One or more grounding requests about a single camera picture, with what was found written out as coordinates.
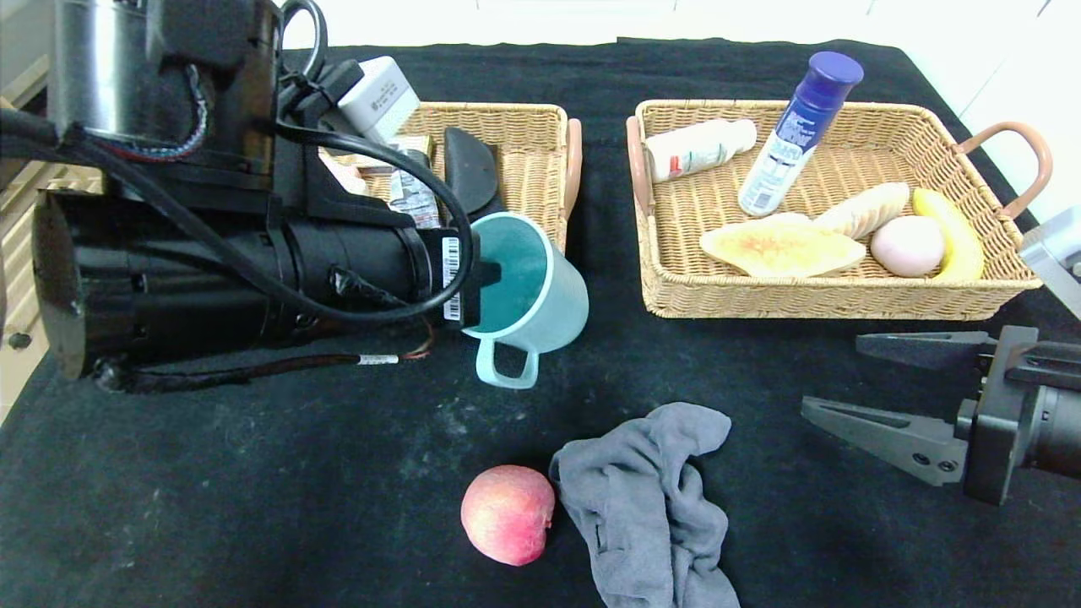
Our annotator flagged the yellow banana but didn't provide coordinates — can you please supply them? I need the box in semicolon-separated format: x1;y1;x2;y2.
911;187;986;280

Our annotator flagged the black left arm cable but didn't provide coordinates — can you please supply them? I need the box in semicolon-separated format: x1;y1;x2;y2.
0;0;475;328

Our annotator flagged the wicker basket with brown handles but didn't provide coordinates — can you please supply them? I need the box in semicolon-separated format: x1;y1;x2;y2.
321;101;584;254
626;99;1054;322

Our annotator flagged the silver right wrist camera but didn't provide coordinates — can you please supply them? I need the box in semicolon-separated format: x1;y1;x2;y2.
1018;207;1081;322

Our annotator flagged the black soft pouch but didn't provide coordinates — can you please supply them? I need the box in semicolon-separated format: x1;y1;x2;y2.
443;127;501;217

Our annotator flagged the red apple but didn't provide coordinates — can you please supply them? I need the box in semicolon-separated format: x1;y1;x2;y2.
460;464;557;567

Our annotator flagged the grey cloth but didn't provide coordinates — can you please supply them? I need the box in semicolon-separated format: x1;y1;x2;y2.
549;403;741;608

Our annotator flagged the small gold box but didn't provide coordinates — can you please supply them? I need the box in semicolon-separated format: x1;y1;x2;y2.
355;134;437;176

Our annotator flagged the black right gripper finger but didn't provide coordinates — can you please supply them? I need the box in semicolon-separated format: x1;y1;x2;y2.
801;395;976;487
855;330;997;372

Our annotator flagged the white plastic bottle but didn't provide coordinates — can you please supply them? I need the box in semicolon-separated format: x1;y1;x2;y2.
645;118;758;184

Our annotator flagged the flat toasted bread slice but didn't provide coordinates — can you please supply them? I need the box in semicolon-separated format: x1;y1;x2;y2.
698;213;867;280

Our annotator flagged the dark jar with printed label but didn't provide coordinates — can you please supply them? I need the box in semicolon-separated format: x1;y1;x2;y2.
388;150;442;231

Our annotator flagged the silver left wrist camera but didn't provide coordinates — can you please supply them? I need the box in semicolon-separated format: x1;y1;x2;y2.
336;56;421;146

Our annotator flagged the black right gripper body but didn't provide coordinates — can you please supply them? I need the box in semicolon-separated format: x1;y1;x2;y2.
961;324;1081;507

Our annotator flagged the pink and white small bottle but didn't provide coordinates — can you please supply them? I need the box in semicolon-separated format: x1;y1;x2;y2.
325;156;369;199

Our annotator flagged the light wooden wheeled rack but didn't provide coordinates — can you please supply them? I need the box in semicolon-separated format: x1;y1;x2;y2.
0;160;60;406

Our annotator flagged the pale pink round fruit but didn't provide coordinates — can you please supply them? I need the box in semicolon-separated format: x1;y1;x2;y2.
869;214;946;278

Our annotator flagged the spray can with blue cap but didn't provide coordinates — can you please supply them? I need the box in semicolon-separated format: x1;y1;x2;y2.
737;51;865;219

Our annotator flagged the light blue plastic mug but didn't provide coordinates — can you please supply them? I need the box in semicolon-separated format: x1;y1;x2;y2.
463;211;589;390

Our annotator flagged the golden striped croissant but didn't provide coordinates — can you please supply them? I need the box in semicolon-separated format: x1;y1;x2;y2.
813;182;910;241

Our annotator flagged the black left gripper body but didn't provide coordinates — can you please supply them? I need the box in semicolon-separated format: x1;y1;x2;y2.
356;225;468;328

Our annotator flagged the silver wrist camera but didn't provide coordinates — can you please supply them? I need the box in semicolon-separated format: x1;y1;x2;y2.
1018;207;1081;322
336;56;421;146

